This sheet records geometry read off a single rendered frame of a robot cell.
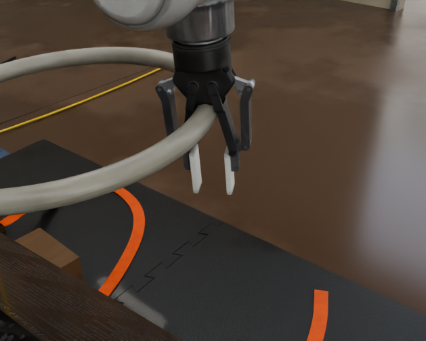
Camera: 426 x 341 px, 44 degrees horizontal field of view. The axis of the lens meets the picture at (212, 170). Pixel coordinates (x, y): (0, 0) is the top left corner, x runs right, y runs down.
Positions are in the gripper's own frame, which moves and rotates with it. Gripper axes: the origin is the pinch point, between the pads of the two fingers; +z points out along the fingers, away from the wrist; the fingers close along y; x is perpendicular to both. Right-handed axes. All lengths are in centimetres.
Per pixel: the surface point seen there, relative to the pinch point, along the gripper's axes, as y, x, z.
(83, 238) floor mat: 72, -79, 84
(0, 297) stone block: 20.6, 25.9, 2.1
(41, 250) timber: 75, -58, 71
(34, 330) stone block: 13.6, 30.7, 1.3
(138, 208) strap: 57, -101, 85
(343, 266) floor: -25, -83, 92
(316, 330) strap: -16, -50, 89
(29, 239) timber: 82, -62, 71
